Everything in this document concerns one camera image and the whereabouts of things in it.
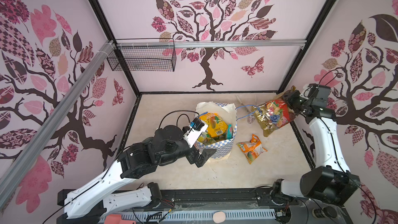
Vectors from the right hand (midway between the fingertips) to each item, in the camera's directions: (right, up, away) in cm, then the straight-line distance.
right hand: (285, 92), depth 76 cm
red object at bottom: (-81, -58, -8) cm, 100 cm away
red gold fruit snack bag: (-6, -11, 0) cm, 12 cm away
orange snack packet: (-14, -31, +9) cm, 35 cm away
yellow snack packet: (-34, -20, +14) cm, 41 cm away
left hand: (-40, -21, -19) cm, 49 cm away
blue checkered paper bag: (-27, -11, +14) cm, 32 cm away
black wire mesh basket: (-78, +25, +19) cm, 84 cm away
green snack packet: (-40, -25, +9) cm, 48 cm away
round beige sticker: (-34, -58, -7) cm, 67 cm away
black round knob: (+10, -50, -14) cm, 53 cm away
